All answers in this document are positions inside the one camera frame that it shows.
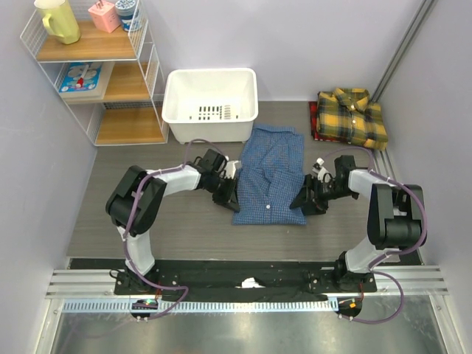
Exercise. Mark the blue white round tin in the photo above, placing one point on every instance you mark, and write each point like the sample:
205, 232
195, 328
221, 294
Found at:
128, 13

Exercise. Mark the white slotted cable duct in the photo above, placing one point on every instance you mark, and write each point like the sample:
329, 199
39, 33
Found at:
143, 306

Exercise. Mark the white paper scrap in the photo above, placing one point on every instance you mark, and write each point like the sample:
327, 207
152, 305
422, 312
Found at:
251, 282

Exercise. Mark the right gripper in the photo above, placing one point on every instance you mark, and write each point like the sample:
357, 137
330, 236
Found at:
315, 206

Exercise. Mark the blue white picture book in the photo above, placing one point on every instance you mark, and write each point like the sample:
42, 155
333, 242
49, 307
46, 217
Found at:
81, 80

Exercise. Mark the aluminium frame rail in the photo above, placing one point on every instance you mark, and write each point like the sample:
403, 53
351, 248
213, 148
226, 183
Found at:
97, 283

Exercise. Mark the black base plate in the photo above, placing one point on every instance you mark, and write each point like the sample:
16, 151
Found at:
219, 281

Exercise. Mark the yellow plastic pitcher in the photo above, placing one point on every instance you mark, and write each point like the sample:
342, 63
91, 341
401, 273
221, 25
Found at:
58, 20

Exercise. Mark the pink box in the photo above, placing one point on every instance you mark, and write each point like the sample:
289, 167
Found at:
104, 16

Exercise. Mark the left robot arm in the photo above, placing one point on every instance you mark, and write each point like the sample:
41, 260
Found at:
134, 204

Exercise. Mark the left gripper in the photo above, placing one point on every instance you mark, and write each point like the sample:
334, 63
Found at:
229, 199

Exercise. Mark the yellow plaid folded shirt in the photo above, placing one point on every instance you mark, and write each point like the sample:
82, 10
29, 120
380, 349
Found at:
348, 115

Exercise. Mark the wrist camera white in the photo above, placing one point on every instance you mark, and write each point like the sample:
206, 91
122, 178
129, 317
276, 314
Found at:
231, 168
320, 172

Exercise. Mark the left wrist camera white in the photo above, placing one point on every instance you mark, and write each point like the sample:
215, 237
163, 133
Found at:
231, 168

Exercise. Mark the white plastic basket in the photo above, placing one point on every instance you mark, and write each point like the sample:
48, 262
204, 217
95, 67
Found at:
218, 105

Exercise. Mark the white wire shelf rack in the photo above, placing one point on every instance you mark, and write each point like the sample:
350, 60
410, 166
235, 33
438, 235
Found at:
101, 59

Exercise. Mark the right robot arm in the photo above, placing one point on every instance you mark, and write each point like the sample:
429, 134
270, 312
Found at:
396, 221

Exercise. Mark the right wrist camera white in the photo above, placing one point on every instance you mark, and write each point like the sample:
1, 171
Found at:
320, 172

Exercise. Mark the blue checked long sleeve shirt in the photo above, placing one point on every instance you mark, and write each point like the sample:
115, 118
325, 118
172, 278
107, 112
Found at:
271, 177

